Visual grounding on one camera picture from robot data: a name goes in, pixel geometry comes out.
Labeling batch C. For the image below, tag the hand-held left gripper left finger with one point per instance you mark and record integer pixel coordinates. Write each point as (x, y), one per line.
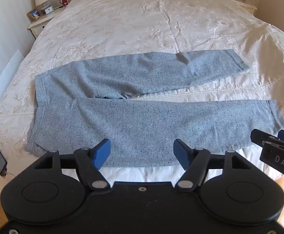
(102, 152)

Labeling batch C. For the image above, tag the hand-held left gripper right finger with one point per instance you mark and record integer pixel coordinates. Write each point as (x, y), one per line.
(181, 152)

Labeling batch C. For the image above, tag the grey speckled pants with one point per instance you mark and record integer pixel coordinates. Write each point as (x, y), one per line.
(137, 117)

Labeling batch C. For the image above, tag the white embroidered bedspread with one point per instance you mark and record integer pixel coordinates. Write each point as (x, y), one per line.
(142, 24)

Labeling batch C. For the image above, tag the cream nightstand with knob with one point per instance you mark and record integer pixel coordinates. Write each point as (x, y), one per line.
(43, 20)

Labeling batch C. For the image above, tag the small white alarm clock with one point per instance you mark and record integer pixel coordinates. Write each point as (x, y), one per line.
(49, 10)

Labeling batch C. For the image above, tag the wooden photo frame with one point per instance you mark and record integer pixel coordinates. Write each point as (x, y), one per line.
(35, 14)

